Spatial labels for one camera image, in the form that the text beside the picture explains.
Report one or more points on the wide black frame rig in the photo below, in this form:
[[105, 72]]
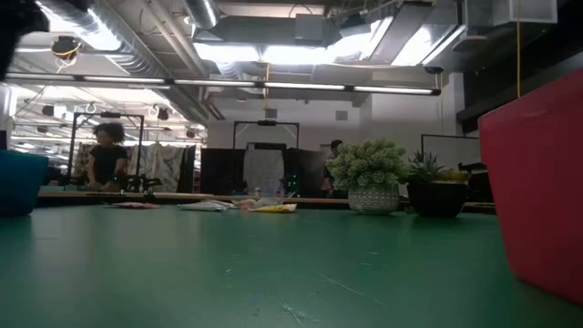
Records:
[[266, 122]]

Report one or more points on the white ceiling unit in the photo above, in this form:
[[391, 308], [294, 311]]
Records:
[[533, 11]]

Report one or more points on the yellow fruit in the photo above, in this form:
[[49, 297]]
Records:
[[453, 175]]

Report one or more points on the person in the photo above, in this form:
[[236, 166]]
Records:
[[107, 159], [332, 168]]

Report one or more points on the black framed whiteboard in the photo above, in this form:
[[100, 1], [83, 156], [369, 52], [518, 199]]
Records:
[[451, 152]]

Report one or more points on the black panel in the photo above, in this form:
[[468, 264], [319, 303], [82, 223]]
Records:
[[223, 171]]

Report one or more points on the small white candy wrapper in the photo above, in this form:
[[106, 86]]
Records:
[[259, 202]]

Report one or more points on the pink flat candy wrapper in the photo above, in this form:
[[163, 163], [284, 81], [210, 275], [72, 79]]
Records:
[[136, 205]]

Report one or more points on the black chair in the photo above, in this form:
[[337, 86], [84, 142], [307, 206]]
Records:
[[478, 182]]

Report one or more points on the long ceiling light bar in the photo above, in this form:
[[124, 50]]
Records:
[[255, 85]]

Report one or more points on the white patterned cloth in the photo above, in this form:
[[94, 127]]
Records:
[[161, 164]]

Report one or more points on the grey patterned cloth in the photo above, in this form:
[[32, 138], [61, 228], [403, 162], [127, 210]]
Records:
[[264, 171]]

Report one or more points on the black round plant pot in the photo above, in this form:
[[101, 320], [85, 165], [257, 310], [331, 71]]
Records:
[[436, 198]]

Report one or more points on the yellow candy bag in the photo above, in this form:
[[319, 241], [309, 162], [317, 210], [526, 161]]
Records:
[[275, 208]]

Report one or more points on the silver round ceiling duct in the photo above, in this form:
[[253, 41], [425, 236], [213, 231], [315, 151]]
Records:
[[202, 11]]

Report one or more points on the grey ceiling box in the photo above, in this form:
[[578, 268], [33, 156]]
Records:
[[309, 29]]

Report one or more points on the tall black frame rig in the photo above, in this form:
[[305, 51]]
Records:
[[140, 136]]

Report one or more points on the square wall vent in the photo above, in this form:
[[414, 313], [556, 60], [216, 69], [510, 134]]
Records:
[[271, 113], [341, 115]]

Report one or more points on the dark grey panel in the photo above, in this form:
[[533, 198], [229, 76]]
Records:
[[307, 166]]

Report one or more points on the white patterned plant pot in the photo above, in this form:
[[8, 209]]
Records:
[[373, 201]]

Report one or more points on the blue plastic bin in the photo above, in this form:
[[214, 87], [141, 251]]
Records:
[[20, 182]]

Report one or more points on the bushy pale green plant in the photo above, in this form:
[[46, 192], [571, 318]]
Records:
[[369, 164]]

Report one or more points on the green spiky succulent plant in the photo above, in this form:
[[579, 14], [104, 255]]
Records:
[[423, 171]]

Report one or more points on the red plastic bin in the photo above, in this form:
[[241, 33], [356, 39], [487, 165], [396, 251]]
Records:
[[542, 182]]

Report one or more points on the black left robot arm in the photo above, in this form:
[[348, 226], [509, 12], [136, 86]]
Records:
[[16, 27]]

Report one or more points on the distant black robot arms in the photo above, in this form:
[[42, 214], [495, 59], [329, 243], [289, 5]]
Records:
[[139, 183]]

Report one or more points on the floral patterned cloth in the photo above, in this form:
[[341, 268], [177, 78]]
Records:
[[82, 157]]

